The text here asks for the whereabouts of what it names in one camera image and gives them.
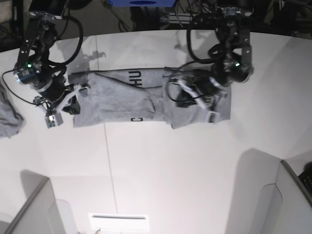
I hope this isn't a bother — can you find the gripper body, viewer right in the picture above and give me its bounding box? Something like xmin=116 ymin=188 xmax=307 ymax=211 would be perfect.
xmin=179 ymin=69 xmax=231 ymax=110

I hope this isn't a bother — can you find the gripper body, viewer left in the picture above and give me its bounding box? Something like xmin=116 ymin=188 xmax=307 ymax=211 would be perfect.
xmin=34 ymin=77 xmax=78 ymax=114

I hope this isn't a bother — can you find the grey T-shirt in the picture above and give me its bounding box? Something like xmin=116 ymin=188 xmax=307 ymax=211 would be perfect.
xmin=68 ymin=68 xmax=231 ymax=129

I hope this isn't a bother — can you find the grey cloth at left edge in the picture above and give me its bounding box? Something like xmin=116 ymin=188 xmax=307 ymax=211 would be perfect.
xmin=0 ymin=84 xmax=24 ymax=139

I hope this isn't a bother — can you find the blue box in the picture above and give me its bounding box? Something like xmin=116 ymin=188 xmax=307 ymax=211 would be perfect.
xmin=109 ymin=0 xmax=175 ymax=7

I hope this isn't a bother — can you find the grey partition panel left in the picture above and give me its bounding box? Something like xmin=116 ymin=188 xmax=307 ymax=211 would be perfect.
xmin=0 ymin=170 xmax=66 ymax=234

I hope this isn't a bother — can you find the grey partition panel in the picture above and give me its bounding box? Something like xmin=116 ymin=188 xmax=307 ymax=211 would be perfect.
xmin=0 ymin=170 xmax=66 ymax=234
xmin=255 ymin=160 xmax=312 ymax=234

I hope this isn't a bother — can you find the black keyboard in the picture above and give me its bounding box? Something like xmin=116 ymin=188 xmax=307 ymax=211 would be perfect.
xmin=299 ymin=170 xmax=312 ymax=195

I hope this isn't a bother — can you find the grey partition panel right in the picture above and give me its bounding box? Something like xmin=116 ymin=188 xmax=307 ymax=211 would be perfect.
xmin=255 ymin=160 xmax=312 ymax=234

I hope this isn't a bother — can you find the wrist camera, viewer left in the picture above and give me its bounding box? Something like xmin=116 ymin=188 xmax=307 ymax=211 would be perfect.
xmin=45 ymin=113 xmax=63 ymax=129

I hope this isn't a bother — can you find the wrist camera, viewer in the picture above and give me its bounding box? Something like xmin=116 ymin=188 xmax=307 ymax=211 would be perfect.
xmin=207 ymin=111 xmax=220 ymax=124
xmin=45 ymin=113 xmax=63 ymax=129

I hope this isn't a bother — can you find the wrist camera, viewer right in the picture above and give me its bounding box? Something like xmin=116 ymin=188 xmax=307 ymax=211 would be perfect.
xmin=207 ymin=111 xmax=220 ymax=124

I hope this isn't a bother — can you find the black cable loop right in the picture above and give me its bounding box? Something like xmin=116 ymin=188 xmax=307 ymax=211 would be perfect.
xmin=186 ymin=14 xmax=225 ymax=65

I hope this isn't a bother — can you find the black cable loop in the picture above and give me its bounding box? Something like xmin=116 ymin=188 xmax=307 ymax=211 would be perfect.
xmin=46 ymin=14 xmax=84 ymax=66
xmin=186 ymin=14 xmax=225 ymax=65

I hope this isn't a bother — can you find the black cable loop left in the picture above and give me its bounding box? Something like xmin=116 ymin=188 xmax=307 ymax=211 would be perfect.
xmin=46 ymin=14 xmax=84 ymax=66

